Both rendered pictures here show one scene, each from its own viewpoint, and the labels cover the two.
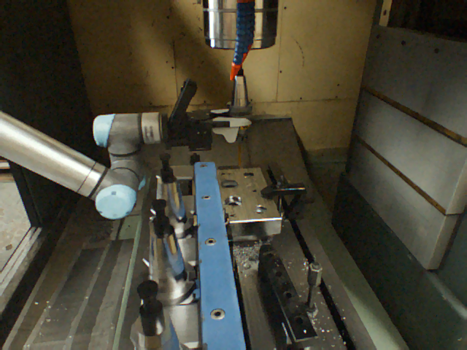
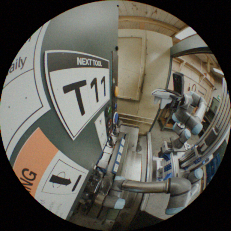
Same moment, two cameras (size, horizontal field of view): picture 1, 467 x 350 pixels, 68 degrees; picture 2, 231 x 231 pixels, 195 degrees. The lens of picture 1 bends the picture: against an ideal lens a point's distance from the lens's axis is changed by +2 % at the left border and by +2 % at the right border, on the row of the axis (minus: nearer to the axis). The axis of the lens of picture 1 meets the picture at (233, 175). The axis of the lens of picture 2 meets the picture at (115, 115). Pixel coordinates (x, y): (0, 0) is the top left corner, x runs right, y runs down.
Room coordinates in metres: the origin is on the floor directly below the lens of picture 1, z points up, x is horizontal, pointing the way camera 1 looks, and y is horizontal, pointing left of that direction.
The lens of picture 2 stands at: (0.63, 0.22, 1.68)
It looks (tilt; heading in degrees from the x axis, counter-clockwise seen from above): 36 degrees down; 202
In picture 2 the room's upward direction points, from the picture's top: 1 degrees clockwise
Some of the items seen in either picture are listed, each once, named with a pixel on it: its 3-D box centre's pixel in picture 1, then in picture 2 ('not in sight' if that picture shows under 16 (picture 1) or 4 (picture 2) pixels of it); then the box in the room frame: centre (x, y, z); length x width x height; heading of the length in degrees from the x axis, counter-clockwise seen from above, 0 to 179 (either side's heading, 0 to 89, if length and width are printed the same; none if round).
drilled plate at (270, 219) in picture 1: (231, 199); (82, 188); (0.85, 0.01, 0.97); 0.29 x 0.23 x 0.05; 7
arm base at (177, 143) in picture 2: not in sight; (180, 141); (0.06, 0.88, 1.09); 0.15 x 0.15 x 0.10
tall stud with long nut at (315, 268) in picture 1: (312, 286); not in sight; (0.51, -0.17, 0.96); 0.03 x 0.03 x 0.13
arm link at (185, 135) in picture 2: not in sight; (185, 135); (0.05, 0.88, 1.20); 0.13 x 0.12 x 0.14; 42
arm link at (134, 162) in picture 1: (127, 170); (114, 197); (0.74, 0.26, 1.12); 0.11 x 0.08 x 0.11; 6
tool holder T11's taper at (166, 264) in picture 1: (165, 255); (114, 130); (0.28, 0.07, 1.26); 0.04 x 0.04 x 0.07
